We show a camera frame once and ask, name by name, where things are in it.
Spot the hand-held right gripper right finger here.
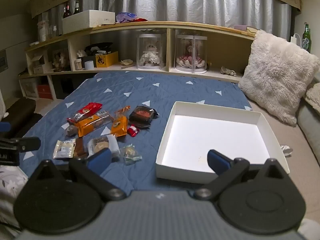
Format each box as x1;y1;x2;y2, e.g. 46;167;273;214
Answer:
194;149;288;200

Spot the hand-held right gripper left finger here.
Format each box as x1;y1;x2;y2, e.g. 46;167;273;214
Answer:
34;148;127;201

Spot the clear round cookie packet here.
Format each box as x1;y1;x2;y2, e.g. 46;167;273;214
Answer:
87;134;120;158

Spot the brown chocolate bar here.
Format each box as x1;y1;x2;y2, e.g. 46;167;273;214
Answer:
73;137;88;158

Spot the white shallow cardboard box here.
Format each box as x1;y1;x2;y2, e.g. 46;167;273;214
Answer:
155;101;290;184

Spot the clear green candy packet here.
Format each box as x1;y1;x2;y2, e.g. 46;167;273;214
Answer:
119;144;142;166

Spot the silver white snack packet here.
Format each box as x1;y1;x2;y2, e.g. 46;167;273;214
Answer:
53;139;76;159

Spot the orange cookie packet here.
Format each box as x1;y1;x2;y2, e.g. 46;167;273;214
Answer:
75;110;114;137

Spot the orange biscuit stick packet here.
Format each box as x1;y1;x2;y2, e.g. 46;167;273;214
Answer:
111;106;132;137

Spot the red white small candy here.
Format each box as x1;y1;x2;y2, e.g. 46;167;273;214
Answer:
127;124;139;137

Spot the red snack packet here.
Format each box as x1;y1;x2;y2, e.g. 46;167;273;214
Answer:
67;102;103;124

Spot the dark brownie packet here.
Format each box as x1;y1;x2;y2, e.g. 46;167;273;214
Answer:
129;106;159;129

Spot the dark brown bolster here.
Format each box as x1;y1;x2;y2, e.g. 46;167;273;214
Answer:
4;97;37;137

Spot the white floral cloth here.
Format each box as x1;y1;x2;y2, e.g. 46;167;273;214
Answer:
0;166;28;205

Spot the white storage bin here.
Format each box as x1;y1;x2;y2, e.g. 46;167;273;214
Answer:
19;77;39;98

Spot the red box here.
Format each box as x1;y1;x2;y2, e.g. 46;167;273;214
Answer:
37;84;54;99

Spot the crumpled silver wrapper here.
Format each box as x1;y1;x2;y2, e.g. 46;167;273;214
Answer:
280;145;293;157

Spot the white open cardboard box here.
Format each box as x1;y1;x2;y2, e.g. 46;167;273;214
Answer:
29;54;49;74

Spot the dark figurine group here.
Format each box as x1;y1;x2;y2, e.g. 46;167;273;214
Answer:
51;50;72;72

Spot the blue triangle print quilt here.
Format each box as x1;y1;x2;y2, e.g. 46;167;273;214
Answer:
19;71;253;193

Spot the small grey figurine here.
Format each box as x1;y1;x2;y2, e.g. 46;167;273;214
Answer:
220;66;237;77

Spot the grey cushion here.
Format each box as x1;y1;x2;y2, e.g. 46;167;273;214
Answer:
296;102;320;165

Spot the yellow box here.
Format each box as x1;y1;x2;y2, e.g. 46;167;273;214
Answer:
95;51;119;68

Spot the clear plastic bottle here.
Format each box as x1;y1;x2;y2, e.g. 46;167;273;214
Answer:
37;20;49;42

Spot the fluffy white pillow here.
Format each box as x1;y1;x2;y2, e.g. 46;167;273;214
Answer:
239;29;320;127

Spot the pink dress doll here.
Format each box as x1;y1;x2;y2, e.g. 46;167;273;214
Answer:
177;44;206;68

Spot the wooden shelf unit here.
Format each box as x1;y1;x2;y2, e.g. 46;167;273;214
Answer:
18;21;258;100

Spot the black folded item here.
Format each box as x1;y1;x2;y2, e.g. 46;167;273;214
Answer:
84;42;113;55

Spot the white dress doll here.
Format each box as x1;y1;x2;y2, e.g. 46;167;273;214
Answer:
139;43;160;67

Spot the beige fluffy throw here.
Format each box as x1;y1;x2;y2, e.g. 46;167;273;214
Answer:
304;82;320;115

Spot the doll in clear case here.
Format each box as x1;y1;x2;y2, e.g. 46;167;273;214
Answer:
174;34;208;74
136;33;167;70

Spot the white long box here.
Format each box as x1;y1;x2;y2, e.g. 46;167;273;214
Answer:
62;10;116;34

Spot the white charger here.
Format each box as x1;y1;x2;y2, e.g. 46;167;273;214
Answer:
290;33;304;47

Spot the purple plastic bag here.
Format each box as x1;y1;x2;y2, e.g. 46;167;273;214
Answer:
115;12;138;23

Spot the silver curtain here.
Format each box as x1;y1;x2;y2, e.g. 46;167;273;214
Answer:
47;0;293;40

